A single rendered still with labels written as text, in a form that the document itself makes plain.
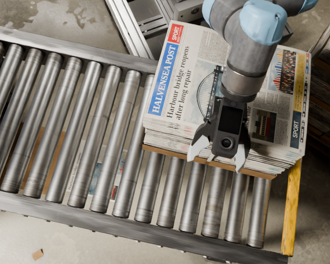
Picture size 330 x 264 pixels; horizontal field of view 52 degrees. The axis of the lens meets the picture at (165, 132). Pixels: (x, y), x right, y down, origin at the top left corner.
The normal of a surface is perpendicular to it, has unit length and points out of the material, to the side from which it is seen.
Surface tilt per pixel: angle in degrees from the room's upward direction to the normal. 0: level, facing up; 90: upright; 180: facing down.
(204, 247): 0
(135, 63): 0
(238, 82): 59
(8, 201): 0
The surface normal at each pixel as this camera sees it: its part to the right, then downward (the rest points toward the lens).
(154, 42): 0.05, -0.29
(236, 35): -0.93, 0.11
